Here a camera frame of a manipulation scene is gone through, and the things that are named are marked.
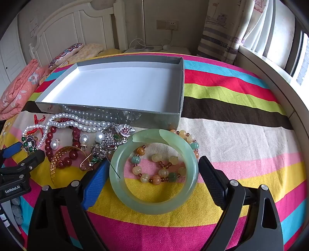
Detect white pearl necklace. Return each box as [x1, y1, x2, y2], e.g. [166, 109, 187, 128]
[22, 105, 121, 145]

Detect window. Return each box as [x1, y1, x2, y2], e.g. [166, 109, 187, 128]
[278, 14, 309, 90]

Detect black flower brooch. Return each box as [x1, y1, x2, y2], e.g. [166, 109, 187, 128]
[22, 135, 39, 153]

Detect patterned curtain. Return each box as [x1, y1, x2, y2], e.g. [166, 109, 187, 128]
[197, 0, 256, 64]

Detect patterned pillows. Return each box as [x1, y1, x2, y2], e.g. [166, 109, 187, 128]
[0, 59, 52, 120]

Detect green jade bangle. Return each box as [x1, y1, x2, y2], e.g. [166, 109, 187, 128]
[109, 129, 199, 215]

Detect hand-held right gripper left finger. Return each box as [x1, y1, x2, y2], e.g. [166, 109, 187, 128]
[27, 159, 111, 251]

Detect yellow bead bracelet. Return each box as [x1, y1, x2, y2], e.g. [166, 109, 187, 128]
[132, 129, 200, 185]

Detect white headboard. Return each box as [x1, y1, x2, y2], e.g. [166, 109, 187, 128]
[29, 0, 127, 65]

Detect wall socket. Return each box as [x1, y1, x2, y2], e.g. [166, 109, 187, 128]
[156, 20, 178, 31]

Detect red string bracelet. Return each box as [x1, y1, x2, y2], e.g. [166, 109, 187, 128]
[22, 114, 50, 138]

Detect silver chain bracelet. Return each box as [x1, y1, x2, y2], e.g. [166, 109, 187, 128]
[90, 129, 123, 160]

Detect white cabinet door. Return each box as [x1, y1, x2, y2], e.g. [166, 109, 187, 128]
[0, 36, 27, 90]

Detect yellow pillow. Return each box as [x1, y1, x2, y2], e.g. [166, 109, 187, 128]
[64, 43, 105, 64]

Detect red bead bracelet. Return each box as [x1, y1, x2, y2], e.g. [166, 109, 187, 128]
[44, 117, 84, 170]

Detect white charger cable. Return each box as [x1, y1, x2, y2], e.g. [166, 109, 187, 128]
[129, 29, 174, 51]

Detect gold bangle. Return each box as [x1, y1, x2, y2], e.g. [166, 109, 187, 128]
[49, 146, 91, 186]

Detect grey cardboard box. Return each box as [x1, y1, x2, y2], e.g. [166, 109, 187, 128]
[35, 53, 185, 129]

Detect white nightstand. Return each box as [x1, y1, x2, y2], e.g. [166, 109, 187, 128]
[123, 46, 191, 55]

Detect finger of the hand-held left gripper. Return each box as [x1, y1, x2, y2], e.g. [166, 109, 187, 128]
[0, 150, 46, 181]
[0, 141, 23, 167]

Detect striped bed sheet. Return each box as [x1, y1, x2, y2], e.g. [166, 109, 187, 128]
[0, 52, 306, 251]

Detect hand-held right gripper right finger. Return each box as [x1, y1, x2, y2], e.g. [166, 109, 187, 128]
[198, 156, 284, 251]

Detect silver flower brooch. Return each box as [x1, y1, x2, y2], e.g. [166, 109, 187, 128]
[81, 124, 136, 172]

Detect embroidered pillow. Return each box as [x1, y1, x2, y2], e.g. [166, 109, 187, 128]
[48, 43, 84, 69]

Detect white sheer curtain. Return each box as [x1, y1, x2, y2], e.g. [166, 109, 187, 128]
[241, 0, 290, 58]

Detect white lamp pole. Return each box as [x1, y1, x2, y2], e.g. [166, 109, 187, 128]
[141, 0, 146, 47]

